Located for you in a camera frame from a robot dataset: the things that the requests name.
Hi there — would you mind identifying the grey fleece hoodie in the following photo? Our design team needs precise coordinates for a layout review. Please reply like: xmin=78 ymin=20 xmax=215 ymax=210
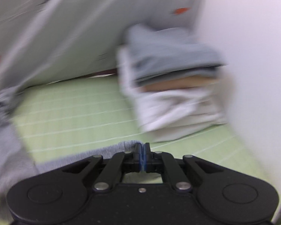
xmin=0 ymin=86 xmax=137 ymax=222

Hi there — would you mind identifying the folded light grey garment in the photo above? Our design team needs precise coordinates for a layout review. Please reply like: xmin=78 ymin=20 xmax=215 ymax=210
xmin=143 ymin=113 xmax=226 ymax=143

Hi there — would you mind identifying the light grey carrot storage bag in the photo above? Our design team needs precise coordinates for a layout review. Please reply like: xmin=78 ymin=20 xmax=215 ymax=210
xmin=0 ymin=0 xmax=201 ymax=91

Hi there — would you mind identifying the green grid mat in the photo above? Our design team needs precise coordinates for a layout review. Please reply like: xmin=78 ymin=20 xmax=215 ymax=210
xmin=0 ymin=76 xmax=281 ymax=225

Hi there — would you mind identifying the folded white garment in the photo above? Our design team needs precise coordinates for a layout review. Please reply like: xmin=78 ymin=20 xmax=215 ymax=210
xmin=117 ymin=46 xmax=226 ymax=132

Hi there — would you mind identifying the folded blue-grey garment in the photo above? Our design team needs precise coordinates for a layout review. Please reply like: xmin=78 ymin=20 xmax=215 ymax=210
xmin=125 ymin=24 xmax=224 ymax=86

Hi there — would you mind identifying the folded tan garment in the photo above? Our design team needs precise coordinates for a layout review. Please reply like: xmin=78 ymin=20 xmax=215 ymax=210
xmin=140 ymin=76 xmax=219 ymax=92

